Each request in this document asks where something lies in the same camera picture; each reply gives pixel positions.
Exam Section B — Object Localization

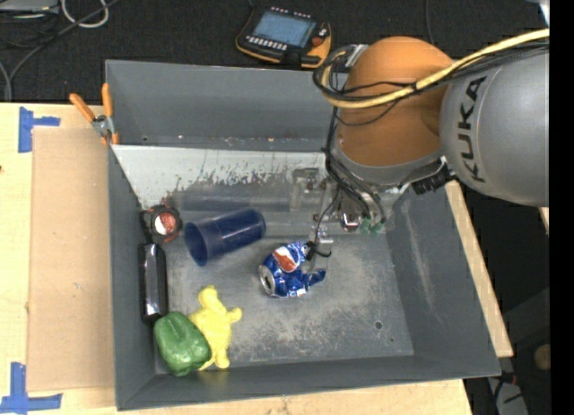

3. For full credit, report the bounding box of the grey metal bin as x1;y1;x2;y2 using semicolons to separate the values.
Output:
103;58;502;411

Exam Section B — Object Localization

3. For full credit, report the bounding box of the green toy pepper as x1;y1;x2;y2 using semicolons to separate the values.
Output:
152;311;213;377

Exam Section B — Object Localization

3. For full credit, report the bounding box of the crushed blue soda can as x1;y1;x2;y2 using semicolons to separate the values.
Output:
257;240;327;299

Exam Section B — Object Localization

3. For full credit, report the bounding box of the shiny black flat packet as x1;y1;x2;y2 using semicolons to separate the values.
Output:
138;242;170;325

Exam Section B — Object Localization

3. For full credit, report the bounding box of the yellow toy turtle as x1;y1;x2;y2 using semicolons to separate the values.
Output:
187;285;243;370

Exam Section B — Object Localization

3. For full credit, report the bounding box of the dark blue plastic cup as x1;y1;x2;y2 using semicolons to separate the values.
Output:
183;206;267;267

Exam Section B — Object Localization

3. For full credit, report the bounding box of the brown cardboard board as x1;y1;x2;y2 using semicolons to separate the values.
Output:
25;125;117;394

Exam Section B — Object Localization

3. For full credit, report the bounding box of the black cylinder on white bracket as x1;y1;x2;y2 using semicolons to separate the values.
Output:
386;166;455;196

